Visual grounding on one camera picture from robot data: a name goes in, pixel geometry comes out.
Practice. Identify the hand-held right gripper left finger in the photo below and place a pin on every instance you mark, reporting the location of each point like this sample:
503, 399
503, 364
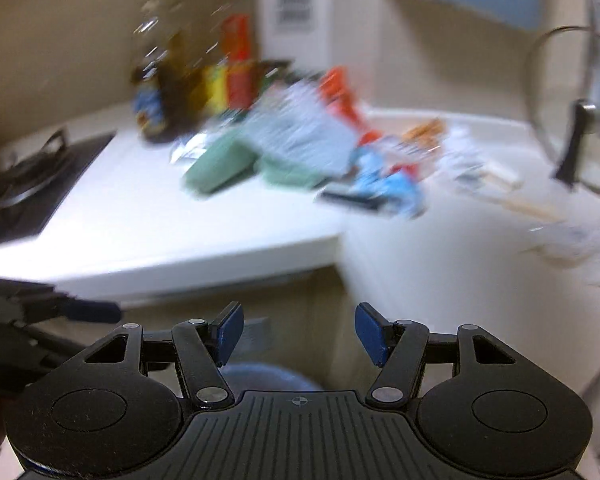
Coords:
230, 330

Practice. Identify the black gas stove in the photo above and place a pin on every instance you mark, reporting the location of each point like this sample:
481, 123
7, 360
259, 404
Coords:
55, 175

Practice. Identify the white paper scraps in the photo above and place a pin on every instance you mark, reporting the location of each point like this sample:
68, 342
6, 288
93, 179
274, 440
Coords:
460, 155

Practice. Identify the blue snack packet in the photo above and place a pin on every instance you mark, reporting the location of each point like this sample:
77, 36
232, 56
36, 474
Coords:
380, 190

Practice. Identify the pale wooden stick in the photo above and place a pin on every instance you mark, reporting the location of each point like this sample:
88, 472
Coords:
510, 200

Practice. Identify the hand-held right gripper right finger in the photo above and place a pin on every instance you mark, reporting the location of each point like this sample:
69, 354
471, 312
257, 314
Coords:
370, 332

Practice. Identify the green rectangular box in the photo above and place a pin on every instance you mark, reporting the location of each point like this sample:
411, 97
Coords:
290, 177
215, 165

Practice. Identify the silver foil packet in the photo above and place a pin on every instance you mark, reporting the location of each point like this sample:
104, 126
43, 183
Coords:
190, 147

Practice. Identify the dark oil bottle blue label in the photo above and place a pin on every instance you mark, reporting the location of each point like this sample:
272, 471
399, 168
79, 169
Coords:
152, 105

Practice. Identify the round waste bin clear liner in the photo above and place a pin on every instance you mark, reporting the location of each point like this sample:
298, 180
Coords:
265, 377

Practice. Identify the orange crinkled wrapper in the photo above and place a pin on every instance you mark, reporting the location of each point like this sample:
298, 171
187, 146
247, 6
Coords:
425, 135

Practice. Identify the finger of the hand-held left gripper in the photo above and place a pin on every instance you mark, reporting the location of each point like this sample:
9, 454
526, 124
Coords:
20, 350
92, 311

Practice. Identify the pale blue grey packet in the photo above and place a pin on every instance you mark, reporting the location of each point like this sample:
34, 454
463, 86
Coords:
300, 125

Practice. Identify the orange plastic bag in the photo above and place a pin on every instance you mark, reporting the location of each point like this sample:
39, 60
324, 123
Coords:
342, 95

